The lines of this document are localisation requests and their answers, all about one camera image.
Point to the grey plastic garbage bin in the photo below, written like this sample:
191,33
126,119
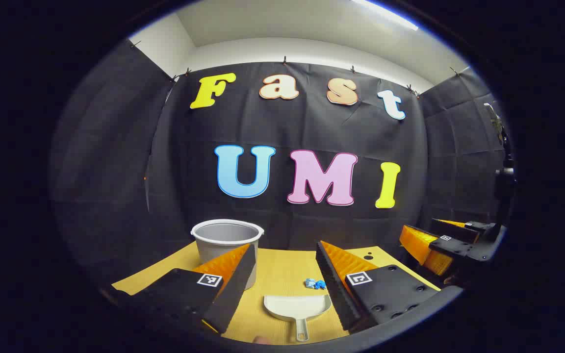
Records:
223,245

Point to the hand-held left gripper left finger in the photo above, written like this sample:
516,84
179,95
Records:
236,289

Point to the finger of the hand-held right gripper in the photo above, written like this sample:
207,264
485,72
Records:
478,227
454,247

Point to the grey plastic dustpan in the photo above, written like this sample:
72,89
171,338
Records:
297,306

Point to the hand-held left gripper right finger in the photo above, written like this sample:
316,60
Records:
334,289

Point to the blue paper trash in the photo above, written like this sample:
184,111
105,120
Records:
315,283

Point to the wooden desktop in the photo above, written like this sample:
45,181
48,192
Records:
282,269

